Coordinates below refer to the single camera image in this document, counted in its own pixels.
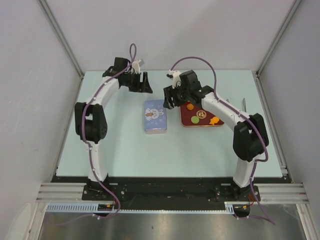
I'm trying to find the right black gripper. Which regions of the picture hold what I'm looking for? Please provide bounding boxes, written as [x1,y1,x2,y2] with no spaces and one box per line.
[163,82,191,110]

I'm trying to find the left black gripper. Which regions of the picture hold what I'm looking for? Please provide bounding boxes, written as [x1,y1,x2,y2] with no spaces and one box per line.
[122,71,153,94]

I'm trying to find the silver tin lid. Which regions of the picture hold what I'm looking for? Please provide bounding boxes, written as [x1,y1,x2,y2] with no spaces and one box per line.
[143,99,168,130]

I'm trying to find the lavender cookie tin box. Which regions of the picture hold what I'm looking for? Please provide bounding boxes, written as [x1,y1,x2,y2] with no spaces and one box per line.
[144,128,167,135]

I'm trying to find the metal tongs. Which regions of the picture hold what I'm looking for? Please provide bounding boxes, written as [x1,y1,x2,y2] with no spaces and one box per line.
[241,98,247,112]

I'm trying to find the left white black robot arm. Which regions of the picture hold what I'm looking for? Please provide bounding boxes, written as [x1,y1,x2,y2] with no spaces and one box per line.
[74,57,153,200]

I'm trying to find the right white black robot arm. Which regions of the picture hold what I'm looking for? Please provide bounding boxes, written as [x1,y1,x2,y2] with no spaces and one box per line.
[163,70,269,201]

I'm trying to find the orange pumpkin cookie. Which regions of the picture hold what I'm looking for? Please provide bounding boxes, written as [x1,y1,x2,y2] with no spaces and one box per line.
[186,103,194,111]

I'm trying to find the green round cookie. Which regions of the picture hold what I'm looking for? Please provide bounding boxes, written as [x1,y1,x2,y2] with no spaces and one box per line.
[190,116,200,125]

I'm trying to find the orange fish cookie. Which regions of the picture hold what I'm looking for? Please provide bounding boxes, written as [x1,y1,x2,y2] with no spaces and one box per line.
[209,116,220,126]

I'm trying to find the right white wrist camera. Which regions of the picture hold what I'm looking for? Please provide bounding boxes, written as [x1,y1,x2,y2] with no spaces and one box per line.
[166,70,182,89]

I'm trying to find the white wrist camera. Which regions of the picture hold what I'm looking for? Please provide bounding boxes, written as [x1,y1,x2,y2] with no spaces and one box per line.
[166,70,182,89]
[131,59,144,74]

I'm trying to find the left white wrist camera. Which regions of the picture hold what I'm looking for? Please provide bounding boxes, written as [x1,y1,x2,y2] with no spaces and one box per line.
[131,59,144,74]

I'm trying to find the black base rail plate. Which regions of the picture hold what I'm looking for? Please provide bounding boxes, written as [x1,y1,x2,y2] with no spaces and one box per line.
[51,176,292,213]

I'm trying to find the aluminium corner post left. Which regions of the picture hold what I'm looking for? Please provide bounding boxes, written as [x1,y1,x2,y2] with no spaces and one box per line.
[37,0,84,79]

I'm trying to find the aluminium corner post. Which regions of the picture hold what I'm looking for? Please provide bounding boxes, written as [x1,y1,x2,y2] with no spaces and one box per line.
[255,0,304,77]
[37,0,84,79]

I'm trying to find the white slotted cable duct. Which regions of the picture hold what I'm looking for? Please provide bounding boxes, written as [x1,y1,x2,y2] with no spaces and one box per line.
[46,201,237,215]

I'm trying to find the aluminium frame rail right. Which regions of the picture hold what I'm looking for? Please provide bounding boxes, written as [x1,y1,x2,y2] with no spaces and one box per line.
[254,183,308,204]

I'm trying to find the aluminium frame rail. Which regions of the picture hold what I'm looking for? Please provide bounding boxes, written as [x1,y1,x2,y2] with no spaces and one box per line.
[254,183,308,204]
[36,182,85,203]

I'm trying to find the aluminium frame rail left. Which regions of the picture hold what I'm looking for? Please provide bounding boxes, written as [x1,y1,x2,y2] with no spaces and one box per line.
[36,182,85,203]

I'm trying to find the aluminium corner post right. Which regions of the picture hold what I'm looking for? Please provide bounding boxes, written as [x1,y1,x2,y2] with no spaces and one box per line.
[255,0,304,77]

